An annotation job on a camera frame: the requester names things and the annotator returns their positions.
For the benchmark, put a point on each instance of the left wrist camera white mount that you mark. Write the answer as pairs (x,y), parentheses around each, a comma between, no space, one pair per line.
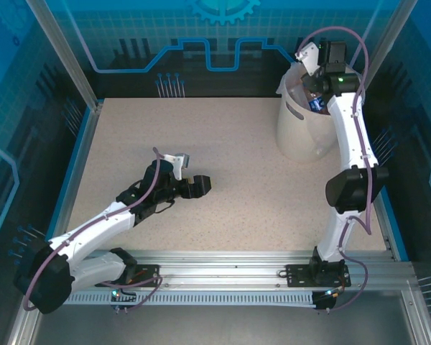
(177,163)

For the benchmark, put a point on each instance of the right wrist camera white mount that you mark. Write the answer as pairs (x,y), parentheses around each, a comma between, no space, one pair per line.
(309,57)

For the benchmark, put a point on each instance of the aluminium table side rail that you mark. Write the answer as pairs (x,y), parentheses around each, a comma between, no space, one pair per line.
(85,140)
(388,233)

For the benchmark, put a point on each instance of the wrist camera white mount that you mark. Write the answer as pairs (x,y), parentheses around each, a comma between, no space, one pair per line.
(177,163)
(309,57)

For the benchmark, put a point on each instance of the aluminium frame post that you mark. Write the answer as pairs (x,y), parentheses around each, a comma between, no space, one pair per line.
(64,46)
(388,36)

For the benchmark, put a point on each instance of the aluminium extrusion rail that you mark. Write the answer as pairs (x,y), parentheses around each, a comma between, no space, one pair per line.
(219,269)

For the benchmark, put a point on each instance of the white trash bin with liner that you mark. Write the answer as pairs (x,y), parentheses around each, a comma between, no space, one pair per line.
(289,81)

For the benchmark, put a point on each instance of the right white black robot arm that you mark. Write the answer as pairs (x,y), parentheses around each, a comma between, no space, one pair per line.
(352,136)

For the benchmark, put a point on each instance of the cream plastic bin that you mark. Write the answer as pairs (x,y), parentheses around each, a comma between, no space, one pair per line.
(301,136)

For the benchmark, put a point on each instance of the blue label cola bottle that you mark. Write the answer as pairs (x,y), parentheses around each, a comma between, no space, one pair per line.
(315,105)

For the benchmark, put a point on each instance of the black connector box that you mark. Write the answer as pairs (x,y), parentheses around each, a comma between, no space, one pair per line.
(124,297)
(323,302)

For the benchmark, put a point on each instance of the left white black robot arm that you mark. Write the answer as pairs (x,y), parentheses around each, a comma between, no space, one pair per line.
(93,224)

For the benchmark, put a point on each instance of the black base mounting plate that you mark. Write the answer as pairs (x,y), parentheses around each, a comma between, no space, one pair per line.
(147,275)
(298,276)

